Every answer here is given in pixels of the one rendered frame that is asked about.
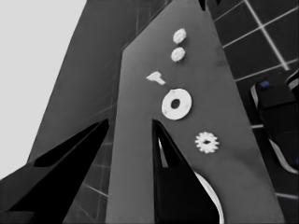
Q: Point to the large thick white disc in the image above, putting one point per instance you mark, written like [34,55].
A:
[216,203]

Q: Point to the small white toothed gear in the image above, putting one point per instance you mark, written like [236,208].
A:
[181,55]
[206,148]
[182,36]

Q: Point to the white round pin carrier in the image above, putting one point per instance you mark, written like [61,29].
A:
[181,114]

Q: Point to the small white T-shaped piece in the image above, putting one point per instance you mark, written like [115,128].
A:
[154,76]

